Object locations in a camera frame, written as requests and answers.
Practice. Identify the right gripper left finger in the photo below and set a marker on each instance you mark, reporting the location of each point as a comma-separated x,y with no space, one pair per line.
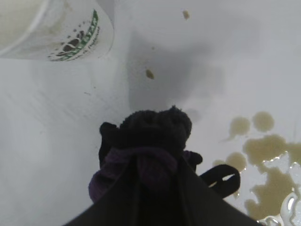
117,202

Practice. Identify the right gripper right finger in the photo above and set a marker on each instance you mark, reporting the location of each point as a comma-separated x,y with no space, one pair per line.
202,207

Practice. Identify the dark purple black cloth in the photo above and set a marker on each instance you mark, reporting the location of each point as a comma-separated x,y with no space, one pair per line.
152,127

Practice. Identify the white paper coffee cup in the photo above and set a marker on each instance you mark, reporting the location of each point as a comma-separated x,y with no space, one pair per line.
47,26

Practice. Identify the brown coffee spill puddle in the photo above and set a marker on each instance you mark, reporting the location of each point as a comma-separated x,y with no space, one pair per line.
268,146

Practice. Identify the small brown droplet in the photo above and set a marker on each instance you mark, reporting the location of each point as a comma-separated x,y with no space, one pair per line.
149,74
186,14

